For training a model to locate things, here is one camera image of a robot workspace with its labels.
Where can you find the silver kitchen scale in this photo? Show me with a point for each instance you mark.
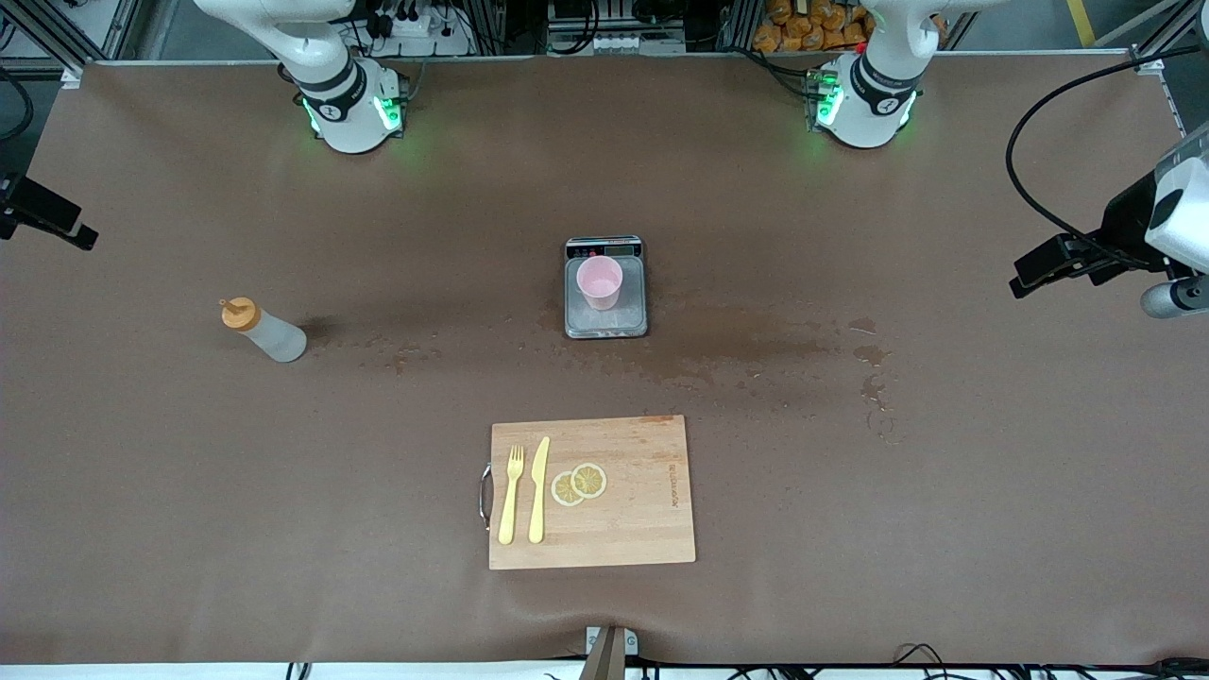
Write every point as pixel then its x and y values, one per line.
pixel 604 323

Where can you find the pile of orange bags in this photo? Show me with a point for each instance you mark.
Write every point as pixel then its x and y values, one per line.
pixel 784 28

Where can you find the grey power strip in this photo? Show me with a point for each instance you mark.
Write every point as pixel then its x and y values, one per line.
pixel 614 42

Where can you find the aluminium frame profile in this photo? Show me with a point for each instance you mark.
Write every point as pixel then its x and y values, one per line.
pixel 1171 26

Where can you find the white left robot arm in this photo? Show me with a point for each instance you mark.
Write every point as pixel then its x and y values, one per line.
pixel 874 94

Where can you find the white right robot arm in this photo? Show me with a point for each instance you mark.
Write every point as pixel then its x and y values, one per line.
pixel 349 104

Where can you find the white power strip with plugs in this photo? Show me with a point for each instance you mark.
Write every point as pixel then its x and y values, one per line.
pixel 416 28

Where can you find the lemon slice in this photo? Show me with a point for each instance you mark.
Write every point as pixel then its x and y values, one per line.
pixel 589 480
pixel 564 491

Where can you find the yellow plastic knife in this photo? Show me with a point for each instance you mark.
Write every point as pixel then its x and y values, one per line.
pixel 538 491

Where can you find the pink plastic cup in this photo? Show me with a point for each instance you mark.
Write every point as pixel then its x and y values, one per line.
pixel 600 281

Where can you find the yellow plastic fork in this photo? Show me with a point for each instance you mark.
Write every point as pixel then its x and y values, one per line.
pixel 510 501

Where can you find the translucent squeeze bottle orange cap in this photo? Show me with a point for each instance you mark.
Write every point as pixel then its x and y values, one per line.
pixel 274 338

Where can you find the metal bracket with brown post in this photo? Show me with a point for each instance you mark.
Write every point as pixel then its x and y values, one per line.
pixel 609 647

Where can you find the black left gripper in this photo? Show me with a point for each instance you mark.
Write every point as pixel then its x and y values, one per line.
pixel 1121 225

